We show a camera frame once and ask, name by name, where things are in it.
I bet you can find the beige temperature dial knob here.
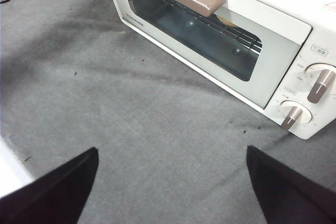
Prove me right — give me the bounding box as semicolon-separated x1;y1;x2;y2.
306;62;336;104

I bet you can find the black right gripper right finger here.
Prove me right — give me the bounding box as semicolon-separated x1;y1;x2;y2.
246;145;336;224

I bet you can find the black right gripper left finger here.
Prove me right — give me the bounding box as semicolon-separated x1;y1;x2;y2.
0;147;99;224

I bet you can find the beige timer dial knob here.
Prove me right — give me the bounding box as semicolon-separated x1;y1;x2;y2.
279;100;314;130

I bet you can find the metal wire oven rack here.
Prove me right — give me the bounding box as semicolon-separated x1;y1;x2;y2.
141;0;263;51

